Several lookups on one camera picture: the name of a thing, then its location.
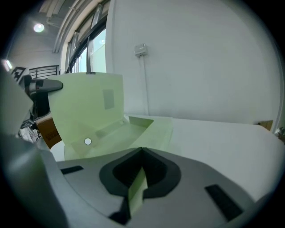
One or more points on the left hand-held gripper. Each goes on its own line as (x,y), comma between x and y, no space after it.
(33,85)

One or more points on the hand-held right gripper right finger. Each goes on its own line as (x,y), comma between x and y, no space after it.
(189,189)

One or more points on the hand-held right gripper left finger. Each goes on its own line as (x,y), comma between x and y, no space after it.
(89,189)

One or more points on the pale green folder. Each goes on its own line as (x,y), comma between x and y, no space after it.
(84,107)

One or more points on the black metal railing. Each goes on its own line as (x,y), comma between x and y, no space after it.
(44,71)

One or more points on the large glass window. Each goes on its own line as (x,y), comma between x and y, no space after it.
(89,53)

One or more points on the large cardboard box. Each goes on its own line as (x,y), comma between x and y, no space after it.
(50,133)

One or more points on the round ceiling lamp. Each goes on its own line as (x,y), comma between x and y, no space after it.
(39,27)

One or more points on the white wall conduit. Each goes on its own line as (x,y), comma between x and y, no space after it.
(145,89)

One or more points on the white wall junction box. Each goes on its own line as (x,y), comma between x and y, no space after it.
(140,50)

